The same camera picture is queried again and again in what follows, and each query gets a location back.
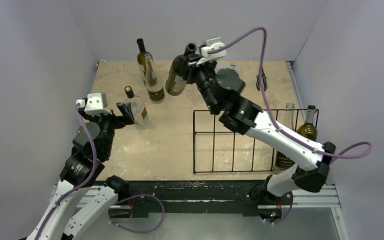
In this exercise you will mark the aluminium frame rail right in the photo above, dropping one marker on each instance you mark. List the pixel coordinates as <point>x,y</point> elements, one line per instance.
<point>290,70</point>

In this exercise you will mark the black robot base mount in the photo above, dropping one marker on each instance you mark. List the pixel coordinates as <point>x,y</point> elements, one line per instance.
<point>149,195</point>

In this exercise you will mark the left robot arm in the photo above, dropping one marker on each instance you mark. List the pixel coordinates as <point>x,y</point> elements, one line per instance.
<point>92,146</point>

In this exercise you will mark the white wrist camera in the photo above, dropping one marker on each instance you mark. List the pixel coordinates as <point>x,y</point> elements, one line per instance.
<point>94,104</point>
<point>211,50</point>

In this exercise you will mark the black handled pliers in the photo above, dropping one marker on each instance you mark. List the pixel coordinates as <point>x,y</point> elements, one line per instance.
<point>261,83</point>

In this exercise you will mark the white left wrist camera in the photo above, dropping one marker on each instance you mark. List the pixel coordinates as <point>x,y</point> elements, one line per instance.
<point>94,104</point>

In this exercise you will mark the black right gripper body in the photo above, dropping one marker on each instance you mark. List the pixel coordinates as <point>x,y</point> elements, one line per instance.
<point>194,67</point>

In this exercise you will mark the green wine bottle front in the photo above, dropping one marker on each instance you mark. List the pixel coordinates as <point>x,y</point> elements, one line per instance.
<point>175,84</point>

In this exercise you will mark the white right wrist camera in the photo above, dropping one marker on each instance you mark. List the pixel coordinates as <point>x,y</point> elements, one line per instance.
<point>211,50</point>

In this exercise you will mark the green wine bottle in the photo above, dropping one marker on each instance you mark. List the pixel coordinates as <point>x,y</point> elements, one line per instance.
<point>308,129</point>
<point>175,84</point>
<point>141,59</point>

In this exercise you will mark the black wire wine rack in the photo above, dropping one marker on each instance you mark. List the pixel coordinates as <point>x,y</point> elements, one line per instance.
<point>219,150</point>

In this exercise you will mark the clear plastic organizer box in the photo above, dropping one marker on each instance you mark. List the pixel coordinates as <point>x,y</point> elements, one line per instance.
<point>235,67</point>

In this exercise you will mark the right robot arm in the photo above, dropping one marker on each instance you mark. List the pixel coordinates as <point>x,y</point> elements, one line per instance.
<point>221,92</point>

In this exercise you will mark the metal corner bracket left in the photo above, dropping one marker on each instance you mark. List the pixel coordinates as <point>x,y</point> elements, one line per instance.
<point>98,62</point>

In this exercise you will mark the square clear liquor bottle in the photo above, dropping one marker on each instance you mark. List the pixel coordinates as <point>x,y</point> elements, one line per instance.
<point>139,111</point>

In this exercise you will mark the tall clear glass bottle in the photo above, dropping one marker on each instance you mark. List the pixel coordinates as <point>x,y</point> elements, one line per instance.
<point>153,84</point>

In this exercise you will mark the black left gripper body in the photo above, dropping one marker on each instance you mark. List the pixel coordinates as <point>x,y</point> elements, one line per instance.
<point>109,122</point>

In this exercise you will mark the green wine bottle back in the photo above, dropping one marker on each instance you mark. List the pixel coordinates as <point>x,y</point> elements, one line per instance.
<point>141,59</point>

